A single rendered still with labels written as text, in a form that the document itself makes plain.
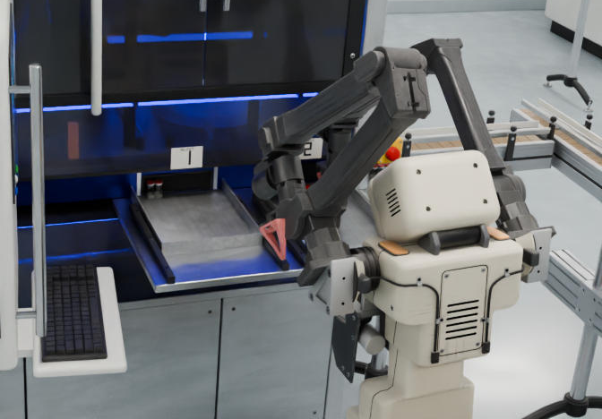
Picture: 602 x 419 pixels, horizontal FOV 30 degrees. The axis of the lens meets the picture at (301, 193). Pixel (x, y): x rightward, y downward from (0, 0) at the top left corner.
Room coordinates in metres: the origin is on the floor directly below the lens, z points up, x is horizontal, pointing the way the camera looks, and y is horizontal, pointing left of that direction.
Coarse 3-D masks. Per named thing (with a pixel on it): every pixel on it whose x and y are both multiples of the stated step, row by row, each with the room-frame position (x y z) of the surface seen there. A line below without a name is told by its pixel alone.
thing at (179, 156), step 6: (174, 150) 2.69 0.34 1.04; (180, 150) 2.69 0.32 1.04; (186, 150) 2.70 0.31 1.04; (192, 150) 2.70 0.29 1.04; (198, 150) 2.71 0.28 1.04; (174, 156) 2.69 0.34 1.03; (180, 156) 2.69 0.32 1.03; (186, 156) 2.70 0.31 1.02; (192, 156) 2.71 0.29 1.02; (198, 156) 2.71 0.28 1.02; (174, 162) 2.69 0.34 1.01; (180, 162) 2.69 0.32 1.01; (186, 162) 2.70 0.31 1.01; (192, 162) 2.71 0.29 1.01; (198, 162) 2.71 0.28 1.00; (174, 168) 2.69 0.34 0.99
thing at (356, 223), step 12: (276, 204) 2.75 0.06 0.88; (348, 204) 2.79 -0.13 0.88; (360, 204) 2.79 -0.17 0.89; (348, 216) 2.72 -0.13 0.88; (360, 216) 2.73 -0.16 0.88; (372, 216) 2.71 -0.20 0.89; (348, 228) 2.64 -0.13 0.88; (360, 228) 2.65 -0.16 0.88; (372, 228) 2.66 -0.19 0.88; (300, 240) 2.50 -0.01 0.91; (348, 240) 2.58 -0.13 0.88; (360, 240) 2.58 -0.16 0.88
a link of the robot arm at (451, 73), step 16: (416, 48) 2.42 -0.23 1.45; (432, 48) 2.37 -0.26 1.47; (448, 48) 2.37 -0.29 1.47; (432, 64) 2.38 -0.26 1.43; (448, 64) 2.34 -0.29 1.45; (448, 80) 2.33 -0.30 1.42; (464, 80) 2.32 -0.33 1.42; (448, 96) 2.31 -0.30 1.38; (464, 96) 2.29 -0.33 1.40; (464, 112) 2.26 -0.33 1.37; (480, 112) 2.27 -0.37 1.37; (464, 128) 2.25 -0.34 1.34; (480, 128) 2.24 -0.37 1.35; (464, 144) 2.24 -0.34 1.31; (480, 144) 2.20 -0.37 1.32; (496, 160) 2.18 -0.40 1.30; (512, 176) 2.16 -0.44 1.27
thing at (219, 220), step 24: (192, 192) 2.78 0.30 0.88; (216, 192) 2.80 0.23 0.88; (144, 216) 2.57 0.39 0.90; (168, 216) 2.63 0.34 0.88; (192, 216) 2.64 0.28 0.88; (216, 216) 2.65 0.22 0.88; (240, 216) 2.66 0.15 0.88; (168, 240) 2.49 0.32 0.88; (192, 240) 2.44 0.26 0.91; (216, 240) 2.46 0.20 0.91; (240, 240) 2.49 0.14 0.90
